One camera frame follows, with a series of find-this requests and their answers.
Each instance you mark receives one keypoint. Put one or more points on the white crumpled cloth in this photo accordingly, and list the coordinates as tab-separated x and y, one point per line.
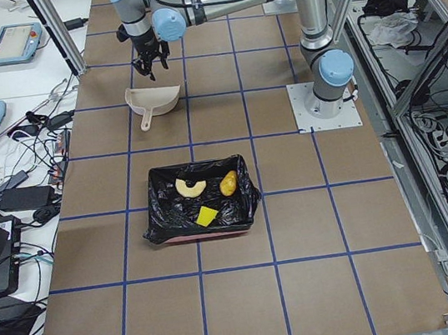
394	30

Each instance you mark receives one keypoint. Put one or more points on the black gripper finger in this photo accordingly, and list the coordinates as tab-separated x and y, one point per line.
148	69
164	54

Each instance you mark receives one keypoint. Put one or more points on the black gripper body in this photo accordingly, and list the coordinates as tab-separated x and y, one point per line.
145	43

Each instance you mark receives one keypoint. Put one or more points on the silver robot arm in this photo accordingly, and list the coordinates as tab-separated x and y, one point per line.
151	25

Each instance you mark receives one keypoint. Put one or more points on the upper blue teach pendant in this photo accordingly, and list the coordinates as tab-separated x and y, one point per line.
19	42

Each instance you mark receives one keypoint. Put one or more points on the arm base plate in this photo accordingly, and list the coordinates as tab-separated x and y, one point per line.
314	115

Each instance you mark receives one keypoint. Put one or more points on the black power adapter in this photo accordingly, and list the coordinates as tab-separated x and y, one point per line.
26	198

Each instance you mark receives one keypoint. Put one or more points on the yellow potato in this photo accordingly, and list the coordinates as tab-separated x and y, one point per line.
229	183

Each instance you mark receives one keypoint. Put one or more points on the beige plastic dustpan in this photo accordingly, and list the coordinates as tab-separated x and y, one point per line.
150	102

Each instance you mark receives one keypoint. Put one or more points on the black bag lined bin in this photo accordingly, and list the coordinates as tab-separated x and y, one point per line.
172	217

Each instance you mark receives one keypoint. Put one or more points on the yellow green sponge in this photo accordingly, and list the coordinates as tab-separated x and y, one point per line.
206	216

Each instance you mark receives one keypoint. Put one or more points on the orange peel scrap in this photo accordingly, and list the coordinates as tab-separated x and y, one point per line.
187	191

